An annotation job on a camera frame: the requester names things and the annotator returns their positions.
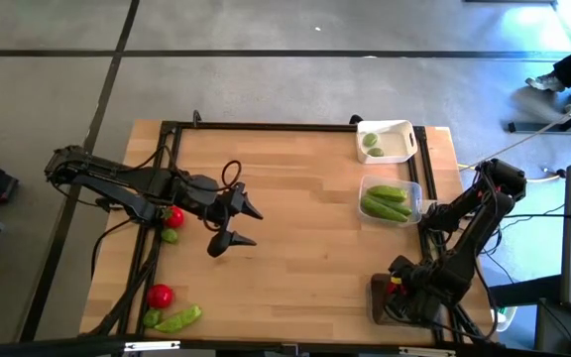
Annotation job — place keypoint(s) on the black crossbar silver brackets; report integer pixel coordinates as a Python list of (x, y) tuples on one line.
[(67, 348)]

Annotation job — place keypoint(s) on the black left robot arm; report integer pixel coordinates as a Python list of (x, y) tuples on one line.
[(117, 181)]

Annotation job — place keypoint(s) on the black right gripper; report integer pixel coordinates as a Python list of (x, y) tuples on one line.
[(414, 297)]

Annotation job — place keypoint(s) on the black clamp knob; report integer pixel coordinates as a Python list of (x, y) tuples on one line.
[(355, 119)]

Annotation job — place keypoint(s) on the smoky grey plastic basket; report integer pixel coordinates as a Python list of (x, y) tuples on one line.
[(378, 302)]

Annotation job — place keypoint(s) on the clear plastic basket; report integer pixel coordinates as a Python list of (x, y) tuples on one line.
[(416, 198)]

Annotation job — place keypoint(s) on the white cup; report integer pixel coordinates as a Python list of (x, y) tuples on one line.
[(506, 320)]

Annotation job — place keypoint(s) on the white plastic basket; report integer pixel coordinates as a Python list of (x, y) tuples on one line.
[(397, 146)]

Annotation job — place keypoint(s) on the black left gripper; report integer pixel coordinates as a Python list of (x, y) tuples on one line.
[(201, 196)]

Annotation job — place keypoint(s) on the thin grey pole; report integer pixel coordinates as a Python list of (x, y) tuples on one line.
[(513, 142)]

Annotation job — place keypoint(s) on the black desk foot bar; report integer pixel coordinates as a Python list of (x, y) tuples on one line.
[(533, 127)]

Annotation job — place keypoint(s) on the black desk beam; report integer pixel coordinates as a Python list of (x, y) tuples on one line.
[(523, 292)]

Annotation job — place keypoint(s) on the black clamp hook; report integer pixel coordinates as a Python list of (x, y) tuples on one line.
[(196, 119)]

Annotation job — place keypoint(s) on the person's shoe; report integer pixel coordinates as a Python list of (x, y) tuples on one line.
[(545, 82)]

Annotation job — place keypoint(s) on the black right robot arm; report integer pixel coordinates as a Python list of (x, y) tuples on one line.
[(474, 233)]

